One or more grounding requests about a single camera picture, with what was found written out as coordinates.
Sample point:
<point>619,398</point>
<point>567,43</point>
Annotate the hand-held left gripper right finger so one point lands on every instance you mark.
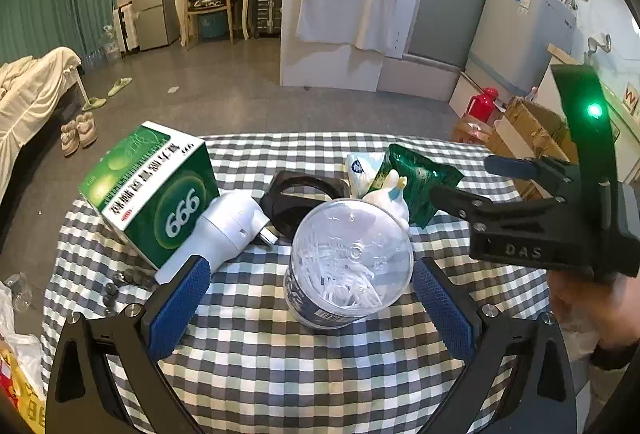
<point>442,309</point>

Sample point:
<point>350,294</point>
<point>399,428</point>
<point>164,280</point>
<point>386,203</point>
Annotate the grey mini fridge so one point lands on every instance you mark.
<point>155,13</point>

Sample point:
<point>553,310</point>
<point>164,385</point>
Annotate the group of small grey discs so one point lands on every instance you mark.
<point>122,279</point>

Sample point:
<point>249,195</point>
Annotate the bed frame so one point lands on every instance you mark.
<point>80,83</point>

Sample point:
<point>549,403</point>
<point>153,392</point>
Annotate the white plastic bag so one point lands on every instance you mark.
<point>22,339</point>

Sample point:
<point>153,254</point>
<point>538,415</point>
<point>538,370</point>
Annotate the teal basket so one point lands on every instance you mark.
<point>212,26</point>

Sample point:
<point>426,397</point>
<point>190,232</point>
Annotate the white washing machine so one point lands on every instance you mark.
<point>520,38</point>

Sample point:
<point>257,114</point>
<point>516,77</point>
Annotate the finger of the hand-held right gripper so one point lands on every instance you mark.
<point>465,204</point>
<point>520,167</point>

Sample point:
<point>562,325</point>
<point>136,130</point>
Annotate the metal wall hook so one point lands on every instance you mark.
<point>599,44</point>

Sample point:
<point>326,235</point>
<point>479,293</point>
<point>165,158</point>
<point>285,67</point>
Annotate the green medicine box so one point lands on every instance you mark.
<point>170,209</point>

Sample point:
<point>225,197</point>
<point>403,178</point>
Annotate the green slipper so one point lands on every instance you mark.
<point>94,103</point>
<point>120,86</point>

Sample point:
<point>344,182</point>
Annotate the white toy figurine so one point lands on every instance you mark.
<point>390,199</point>

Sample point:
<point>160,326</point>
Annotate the bed with white bedding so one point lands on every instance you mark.
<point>30,93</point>

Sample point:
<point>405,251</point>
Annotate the orange cardboard box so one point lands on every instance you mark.
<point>470,131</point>

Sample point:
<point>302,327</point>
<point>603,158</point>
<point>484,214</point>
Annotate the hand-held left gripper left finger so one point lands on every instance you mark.
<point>181,304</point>

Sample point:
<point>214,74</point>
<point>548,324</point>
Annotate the red thermos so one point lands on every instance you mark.
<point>484,106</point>

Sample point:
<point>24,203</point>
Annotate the beige shoe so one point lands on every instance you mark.
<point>70,138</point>
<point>87,128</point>

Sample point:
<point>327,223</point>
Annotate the blue white tissue pack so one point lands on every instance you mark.
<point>362,168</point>

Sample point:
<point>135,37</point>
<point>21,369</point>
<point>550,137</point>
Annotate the large clear water bottle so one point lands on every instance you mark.
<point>111,44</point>

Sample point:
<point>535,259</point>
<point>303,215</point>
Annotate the black drawer rack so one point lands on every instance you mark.
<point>266,3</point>

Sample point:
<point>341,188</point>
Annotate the brown cardboard box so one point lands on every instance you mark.
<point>530,133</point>

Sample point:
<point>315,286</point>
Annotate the yellow red plastic bag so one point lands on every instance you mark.
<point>25,394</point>

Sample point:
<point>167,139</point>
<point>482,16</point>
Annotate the clear tub of floss picks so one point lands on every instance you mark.
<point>345,264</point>

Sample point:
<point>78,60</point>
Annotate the person's right hand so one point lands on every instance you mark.
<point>585,309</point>

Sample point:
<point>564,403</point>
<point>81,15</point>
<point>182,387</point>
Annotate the crumpled clear plastic bottle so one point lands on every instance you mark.
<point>20,291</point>

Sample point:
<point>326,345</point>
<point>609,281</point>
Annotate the green snack packet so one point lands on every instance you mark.
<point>425,179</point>

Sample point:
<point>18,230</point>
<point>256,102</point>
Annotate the white handheld appliance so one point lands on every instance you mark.
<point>225,226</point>

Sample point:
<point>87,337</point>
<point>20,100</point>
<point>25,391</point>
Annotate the pack of small water bottles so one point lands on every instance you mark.
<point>94,59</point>

